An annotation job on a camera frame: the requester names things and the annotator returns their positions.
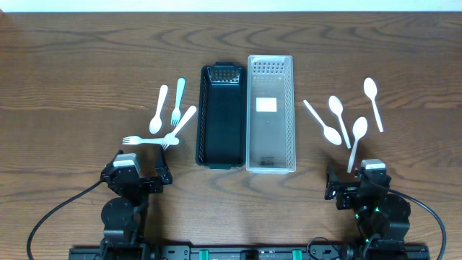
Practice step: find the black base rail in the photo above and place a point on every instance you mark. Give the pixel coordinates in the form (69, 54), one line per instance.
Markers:
(314, 250)

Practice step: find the mint green plastic fork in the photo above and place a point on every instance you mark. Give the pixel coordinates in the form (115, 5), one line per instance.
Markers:
(176, 114)

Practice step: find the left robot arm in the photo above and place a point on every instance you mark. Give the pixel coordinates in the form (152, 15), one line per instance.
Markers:
(124, 217)

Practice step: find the dark green plastic basket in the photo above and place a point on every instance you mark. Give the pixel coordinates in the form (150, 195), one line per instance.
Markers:
(220, 141)

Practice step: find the white spoon bowl down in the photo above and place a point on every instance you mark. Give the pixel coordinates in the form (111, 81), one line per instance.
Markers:
(329, 133)

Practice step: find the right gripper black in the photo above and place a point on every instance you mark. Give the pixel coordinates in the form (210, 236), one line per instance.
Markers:
(334, 187)

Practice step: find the white fork horizontal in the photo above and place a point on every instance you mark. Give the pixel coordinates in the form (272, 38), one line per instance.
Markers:
(135, 140)

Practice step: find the clear white plastic basket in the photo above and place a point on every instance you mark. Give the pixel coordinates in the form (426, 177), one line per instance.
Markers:
(270, 130)

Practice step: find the white fork diagonal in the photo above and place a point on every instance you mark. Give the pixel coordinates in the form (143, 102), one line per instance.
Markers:
(170, 138)

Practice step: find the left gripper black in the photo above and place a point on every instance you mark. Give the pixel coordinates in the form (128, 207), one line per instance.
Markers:
(145, 181)

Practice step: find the white spoon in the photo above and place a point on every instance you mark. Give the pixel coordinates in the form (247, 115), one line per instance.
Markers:
(156, 123)
(359, 130)
(337, 108)
(371, 90)

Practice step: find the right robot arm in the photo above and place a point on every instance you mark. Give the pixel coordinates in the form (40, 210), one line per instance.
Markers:
(382, 218)

